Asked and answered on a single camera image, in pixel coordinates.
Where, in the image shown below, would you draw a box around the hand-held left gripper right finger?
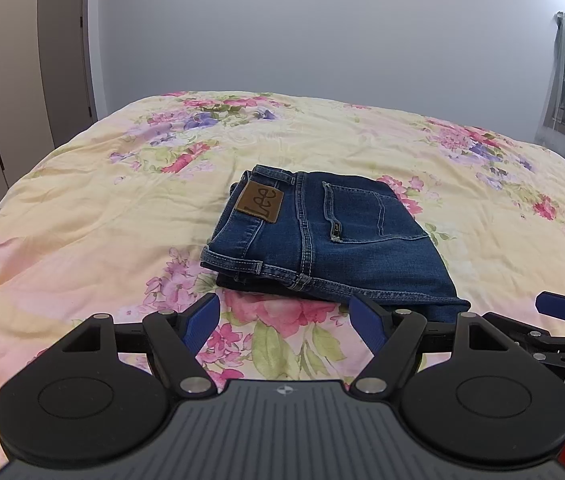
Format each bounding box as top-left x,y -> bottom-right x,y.
350,294 -> 514,396

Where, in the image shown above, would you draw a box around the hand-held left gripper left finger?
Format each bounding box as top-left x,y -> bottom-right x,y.
55,292 -> 222,397

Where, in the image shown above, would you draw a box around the blue denim pants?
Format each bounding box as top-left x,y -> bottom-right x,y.
200,164 -> 472,323

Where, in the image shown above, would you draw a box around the floral yellow blanket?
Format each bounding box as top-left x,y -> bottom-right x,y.
0,91 -> 565,413

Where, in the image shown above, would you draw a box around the grey wardrobe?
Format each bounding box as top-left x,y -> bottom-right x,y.
0,0 -> 100,235

